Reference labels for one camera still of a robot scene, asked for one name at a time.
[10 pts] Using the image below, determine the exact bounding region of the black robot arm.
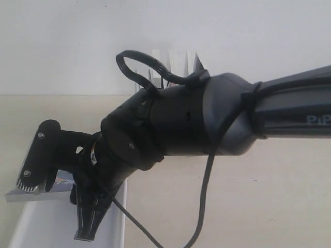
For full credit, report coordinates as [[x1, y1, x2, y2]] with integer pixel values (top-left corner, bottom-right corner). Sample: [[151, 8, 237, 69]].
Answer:
[[70, 70, 330, 246]]

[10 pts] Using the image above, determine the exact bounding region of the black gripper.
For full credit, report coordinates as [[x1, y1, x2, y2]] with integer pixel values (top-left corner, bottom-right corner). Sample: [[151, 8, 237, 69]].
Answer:
[[70, 86, 211, 241]]

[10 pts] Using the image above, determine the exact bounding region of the white plastic tray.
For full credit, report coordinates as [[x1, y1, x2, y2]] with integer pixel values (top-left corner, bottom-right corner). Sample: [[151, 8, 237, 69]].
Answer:
[[5, 176, 125, 247]]

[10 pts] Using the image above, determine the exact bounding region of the white wire book rack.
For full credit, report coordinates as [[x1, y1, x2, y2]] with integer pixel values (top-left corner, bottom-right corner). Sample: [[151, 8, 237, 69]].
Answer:
[[133, 49, 205, 94]]

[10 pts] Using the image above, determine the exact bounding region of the grey white spine book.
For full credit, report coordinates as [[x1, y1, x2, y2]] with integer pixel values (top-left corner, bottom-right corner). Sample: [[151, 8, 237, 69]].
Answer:
[[151, 49, 164, 88]]

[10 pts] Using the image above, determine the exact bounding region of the red teal spine book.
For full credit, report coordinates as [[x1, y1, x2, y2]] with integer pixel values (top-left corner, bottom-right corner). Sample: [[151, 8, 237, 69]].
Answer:
[[167, 49, 176, 74]]

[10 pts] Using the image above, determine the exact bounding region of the dark blue spine book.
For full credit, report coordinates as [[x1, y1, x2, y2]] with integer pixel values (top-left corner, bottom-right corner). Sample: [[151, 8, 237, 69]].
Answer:
[[5, 170, 74, 203]]

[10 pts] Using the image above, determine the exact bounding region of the black white spine book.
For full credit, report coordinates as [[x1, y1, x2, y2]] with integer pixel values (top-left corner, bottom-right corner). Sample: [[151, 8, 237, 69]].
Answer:
[[183, 50, 195, 77]]

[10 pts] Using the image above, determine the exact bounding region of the black cable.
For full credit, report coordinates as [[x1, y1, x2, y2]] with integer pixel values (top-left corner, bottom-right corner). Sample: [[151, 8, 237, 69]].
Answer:
[[111, 49, 264, 248]]

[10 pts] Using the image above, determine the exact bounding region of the dark maroon spine book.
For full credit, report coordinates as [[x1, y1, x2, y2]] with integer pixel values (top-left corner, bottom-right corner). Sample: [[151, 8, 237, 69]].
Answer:
[[193, 53, 206, 75]]

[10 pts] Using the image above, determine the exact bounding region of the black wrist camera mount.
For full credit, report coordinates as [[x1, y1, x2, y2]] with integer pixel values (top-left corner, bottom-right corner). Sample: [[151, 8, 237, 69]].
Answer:
[[16, 119, 100, 193]]

